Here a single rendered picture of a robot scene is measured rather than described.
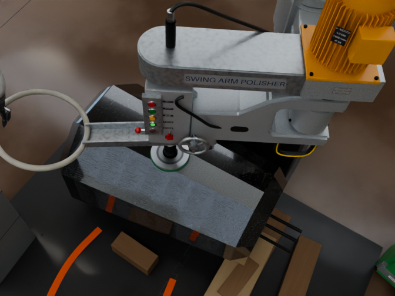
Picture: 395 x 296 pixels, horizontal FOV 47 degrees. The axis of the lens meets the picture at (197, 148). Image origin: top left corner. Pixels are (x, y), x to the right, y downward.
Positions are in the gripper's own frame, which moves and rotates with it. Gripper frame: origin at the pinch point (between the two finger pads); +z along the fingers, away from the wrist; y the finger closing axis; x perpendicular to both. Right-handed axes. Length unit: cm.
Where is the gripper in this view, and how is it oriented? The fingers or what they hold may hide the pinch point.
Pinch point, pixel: (0, 120)
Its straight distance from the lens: 258.5
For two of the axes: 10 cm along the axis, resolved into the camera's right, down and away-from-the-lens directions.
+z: -2.7, 4.8, 8.3
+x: 2.8, -7.9, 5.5
